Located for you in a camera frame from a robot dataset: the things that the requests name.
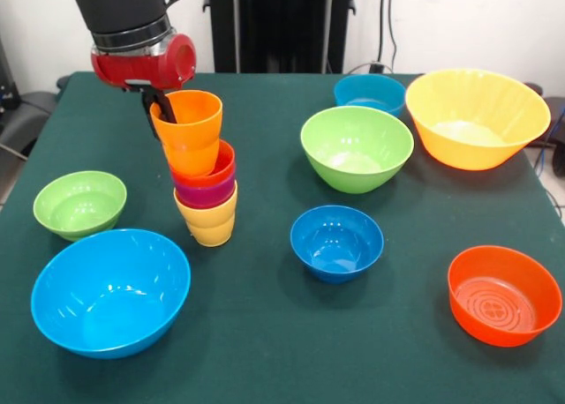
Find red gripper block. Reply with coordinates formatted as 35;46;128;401
90;33;198;141

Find orange ribbed plastic cup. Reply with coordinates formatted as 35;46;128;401
148;89;223;176

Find red plastic cup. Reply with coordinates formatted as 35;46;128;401
169;139;237;189

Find purple plastic cup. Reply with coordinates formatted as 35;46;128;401
170;174;237;210

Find yellow ribbed plastic cup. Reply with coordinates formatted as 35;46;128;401
173;181;238;248

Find dark blue bowl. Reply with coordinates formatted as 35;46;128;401
290;205;385;285

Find small green ribbed bowl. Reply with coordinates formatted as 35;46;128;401
33;169;129;242

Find large light blue bowl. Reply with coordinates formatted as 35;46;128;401
30;228;192;360

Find large green bowl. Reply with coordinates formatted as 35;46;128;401
300;105;415;195

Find small light blue bowl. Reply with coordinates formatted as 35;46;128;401
333;73;407;118

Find dark green tablecloth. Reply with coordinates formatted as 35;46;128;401
0;71;565;404

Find large yellow bowl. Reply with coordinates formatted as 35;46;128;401
404;67;553;172

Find red plastic bowl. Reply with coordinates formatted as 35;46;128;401
447;244;563;348

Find dark grey pedestal leg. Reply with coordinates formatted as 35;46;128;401
0;90;59;159

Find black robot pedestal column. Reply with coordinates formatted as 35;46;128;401
202;0;357;74

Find black hanging cable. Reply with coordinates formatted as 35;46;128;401
373;0;399;73

